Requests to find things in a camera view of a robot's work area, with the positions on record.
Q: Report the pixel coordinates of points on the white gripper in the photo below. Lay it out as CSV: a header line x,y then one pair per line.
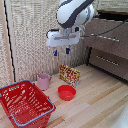
x,y
63,37

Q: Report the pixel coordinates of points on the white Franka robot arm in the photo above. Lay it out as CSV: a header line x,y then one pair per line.
x,y
75,11

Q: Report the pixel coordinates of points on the brown drawer cabinet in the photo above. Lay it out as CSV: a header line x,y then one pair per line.
x,y
108,46

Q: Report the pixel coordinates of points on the pink mug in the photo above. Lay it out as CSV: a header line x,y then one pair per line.
x,y
43,81

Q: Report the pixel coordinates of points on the red bowl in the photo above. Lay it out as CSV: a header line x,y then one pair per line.
x,y
67,92

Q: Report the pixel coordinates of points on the red shopping basket blue rim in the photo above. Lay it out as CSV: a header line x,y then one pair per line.
x,y
25,103

